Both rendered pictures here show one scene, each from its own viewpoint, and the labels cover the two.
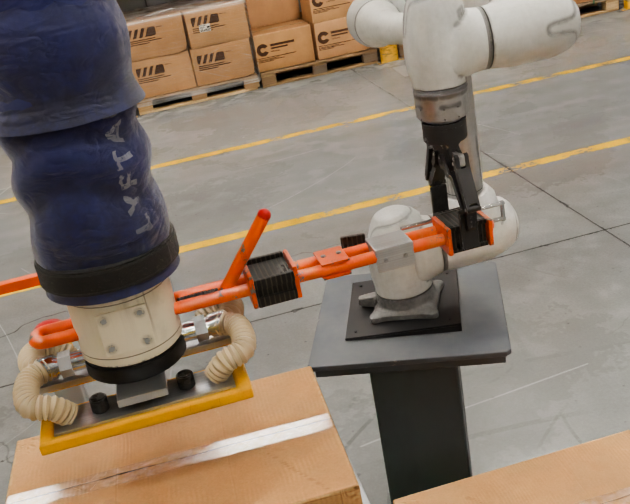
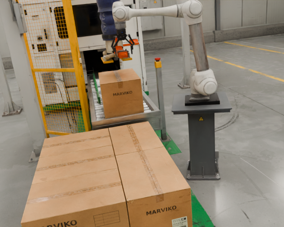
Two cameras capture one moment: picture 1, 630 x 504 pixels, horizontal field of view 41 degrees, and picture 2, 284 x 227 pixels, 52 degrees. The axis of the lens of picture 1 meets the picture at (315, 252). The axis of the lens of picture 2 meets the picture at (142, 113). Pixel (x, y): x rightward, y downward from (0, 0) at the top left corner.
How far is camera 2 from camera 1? 3.14 m
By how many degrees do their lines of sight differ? 82
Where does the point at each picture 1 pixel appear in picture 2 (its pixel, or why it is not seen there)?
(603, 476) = (145, 142)
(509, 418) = (262, 186)
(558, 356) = not seen: outside the picture
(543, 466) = (152, 135)
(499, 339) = (178, 109)
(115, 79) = (102, 6)
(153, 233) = (106, 32)
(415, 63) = not seen: hidden behind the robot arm
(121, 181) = (103, 22)
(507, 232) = (199, 87)
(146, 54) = not seen: outside the picture
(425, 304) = (193, 97)
